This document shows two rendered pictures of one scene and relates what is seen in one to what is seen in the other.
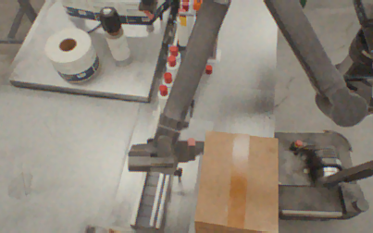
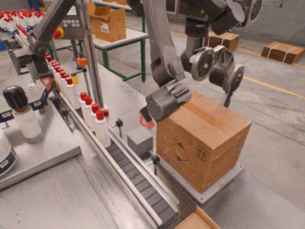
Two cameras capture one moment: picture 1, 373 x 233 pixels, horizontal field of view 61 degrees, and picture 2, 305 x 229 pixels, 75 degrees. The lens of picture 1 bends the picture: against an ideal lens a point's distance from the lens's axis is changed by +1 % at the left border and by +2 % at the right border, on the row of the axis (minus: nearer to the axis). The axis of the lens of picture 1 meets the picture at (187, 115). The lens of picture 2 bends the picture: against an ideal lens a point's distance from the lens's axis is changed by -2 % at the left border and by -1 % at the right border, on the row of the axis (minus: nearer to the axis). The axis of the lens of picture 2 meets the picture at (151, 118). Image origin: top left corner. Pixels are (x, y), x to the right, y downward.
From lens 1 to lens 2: 0.66 m
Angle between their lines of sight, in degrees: 38
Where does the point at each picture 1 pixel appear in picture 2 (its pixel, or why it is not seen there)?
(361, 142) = not seen: hidden behind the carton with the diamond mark
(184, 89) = (162, 22)
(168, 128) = (171, 55)
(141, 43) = (43, 122)
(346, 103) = (234, 7)
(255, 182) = (213, 111)
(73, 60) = not seen: outside the picture
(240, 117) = not seen: hidden behind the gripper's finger
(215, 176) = (191, 122)
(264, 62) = (133, 95)
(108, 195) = not seen: outside the picture
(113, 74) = (35, 150)
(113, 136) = (73, 191)
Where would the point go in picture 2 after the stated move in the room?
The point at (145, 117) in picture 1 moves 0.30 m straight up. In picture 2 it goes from (88, 162) to (74, 112)
